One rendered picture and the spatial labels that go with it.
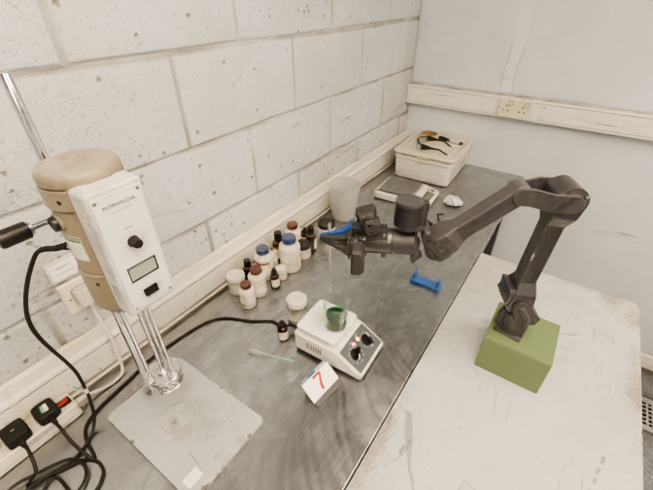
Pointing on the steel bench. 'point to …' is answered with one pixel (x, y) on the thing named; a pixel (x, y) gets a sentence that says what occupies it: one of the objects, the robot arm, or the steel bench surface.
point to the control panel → (360, 348)
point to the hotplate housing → (332, 351)
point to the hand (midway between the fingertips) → (335, 237)
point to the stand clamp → (21, 231)
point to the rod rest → (426, 282)
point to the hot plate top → (313, 325)
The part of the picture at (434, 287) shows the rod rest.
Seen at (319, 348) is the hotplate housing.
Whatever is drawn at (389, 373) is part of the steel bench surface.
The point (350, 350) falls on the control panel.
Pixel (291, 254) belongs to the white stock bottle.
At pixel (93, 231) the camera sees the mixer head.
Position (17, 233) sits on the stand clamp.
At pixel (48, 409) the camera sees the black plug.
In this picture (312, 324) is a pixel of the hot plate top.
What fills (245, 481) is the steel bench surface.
